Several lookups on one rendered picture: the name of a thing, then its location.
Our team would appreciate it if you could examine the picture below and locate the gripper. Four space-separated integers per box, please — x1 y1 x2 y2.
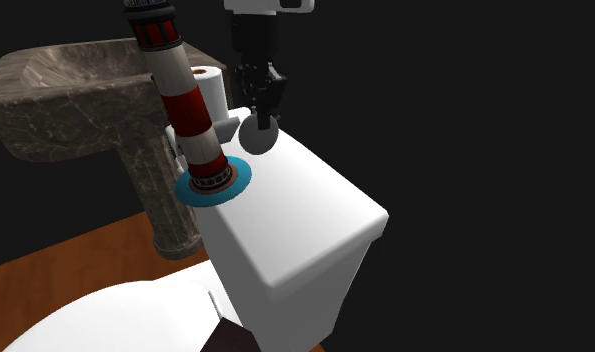
230 12 289 131

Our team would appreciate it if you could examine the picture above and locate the red white lighthouse figure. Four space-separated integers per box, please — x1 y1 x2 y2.
122 0 253 209

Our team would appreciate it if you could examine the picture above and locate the white toilet paper roll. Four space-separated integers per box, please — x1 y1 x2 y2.
189 65 230 122

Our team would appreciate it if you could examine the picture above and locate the dark brown box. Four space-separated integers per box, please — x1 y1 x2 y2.
198 316 265 352

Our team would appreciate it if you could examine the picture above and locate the grey round disc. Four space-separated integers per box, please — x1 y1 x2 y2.
238 112 281 157

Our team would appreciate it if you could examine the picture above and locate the brown marble pedestal sink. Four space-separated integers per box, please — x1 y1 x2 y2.
0 37 230 262

